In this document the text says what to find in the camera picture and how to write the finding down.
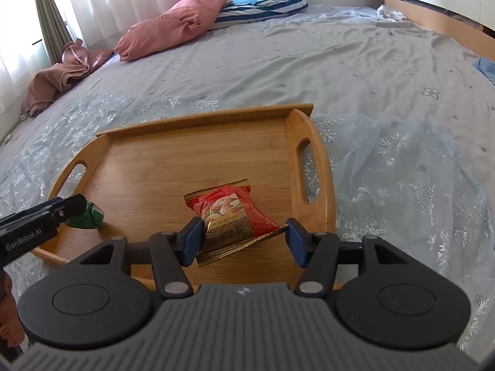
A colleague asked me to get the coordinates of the mauve blanket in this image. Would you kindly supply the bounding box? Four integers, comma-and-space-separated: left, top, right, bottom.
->
20, 39, 114, 120

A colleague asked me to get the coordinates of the green snack packet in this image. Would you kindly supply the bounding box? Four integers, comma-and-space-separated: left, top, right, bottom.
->
64, 200, 106, 230

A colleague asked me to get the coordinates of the grey-green curtain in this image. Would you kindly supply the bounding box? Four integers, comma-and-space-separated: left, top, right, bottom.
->
32, 0, 72, 65

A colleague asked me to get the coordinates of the wooden tray with handles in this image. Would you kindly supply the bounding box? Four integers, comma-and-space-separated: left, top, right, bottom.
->
30, 103, 337, 291

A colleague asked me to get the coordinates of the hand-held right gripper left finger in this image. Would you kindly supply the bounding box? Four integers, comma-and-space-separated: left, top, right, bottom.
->
79, 216, 205, 299

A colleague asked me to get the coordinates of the blue striped pillow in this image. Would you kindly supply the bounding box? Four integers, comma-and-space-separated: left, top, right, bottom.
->
211, 0, 309, 31

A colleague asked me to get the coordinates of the clear plastic wrapper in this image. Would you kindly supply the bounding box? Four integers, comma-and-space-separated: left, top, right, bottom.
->
376, 5, 407, 23

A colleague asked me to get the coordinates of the wooden bed frame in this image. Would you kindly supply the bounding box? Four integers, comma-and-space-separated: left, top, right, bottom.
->
385, 0, 495, 60

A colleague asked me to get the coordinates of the blue cloth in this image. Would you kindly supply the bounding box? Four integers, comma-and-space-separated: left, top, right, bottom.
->
472, 58, 495, 83

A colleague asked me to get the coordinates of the pink pillow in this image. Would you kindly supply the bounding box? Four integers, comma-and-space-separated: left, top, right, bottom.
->
113, 0, 227, 62

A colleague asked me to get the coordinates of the person's left hand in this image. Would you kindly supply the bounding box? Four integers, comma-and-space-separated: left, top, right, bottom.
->
0, 270, 27, 351

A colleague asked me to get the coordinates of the red and gold nut packet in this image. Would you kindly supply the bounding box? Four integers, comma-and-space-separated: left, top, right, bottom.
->
183, 179, 289, 268

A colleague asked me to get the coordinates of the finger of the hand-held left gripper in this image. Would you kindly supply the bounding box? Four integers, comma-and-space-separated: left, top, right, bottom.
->
52, 194, 88, 224

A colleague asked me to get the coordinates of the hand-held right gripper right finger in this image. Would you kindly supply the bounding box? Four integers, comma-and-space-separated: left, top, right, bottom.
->
285, 218, 417, 299

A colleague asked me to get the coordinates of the grey snowflake bed sheet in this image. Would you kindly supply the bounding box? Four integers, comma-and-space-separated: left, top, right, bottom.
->
0, 4, 495, 360

